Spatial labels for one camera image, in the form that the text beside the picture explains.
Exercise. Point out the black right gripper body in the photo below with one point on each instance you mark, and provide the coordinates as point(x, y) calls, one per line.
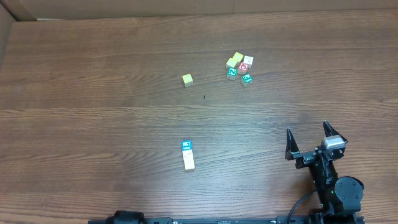
point(310, 155)

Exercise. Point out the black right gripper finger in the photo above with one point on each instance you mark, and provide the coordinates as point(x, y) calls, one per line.
point(292, 149)
point(330, 131)

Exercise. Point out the white pattern block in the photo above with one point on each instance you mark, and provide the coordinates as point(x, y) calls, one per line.
point(187, 155)

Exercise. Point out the blue letter block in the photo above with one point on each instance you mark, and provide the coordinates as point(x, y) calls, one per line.
point(186, 145)

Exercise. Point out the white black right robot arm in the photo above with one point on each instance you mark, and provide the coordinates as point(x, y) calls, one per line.
point(340, 197)

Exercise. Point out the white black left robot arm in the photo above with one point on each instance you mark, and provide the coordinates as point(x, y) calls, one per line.
point(126, 217)

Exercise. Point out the green letter block right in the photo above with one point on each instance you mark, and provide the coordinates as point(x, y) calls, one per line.
point(246, 80)

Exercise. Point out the red letter block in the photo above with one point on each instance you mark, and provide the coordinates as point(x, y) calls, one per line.
point(243, 68)

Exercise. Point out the green Z letter block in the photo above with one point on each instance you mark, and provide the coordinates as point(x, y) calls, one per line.
point(231, 74)

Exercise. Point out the white letter block cluster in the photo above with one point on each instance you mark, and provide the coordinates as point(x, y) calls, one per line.
point(248, 60)

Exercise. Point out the yellow block left cluster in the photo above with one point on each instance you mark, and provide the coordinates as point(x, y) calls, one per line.
point(231, 63)

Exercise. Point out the yellow block cluster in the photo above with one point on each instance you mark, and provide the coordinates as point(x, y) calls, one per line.
point(238, 57)
point(231, 63)

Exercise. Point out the yellow block top cluster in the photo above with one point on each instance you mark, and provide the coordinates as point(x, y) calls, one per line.
point(238, 57)

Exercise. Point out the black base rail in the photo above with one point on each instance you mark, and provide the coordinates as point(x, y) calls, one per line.
point(275, 220)

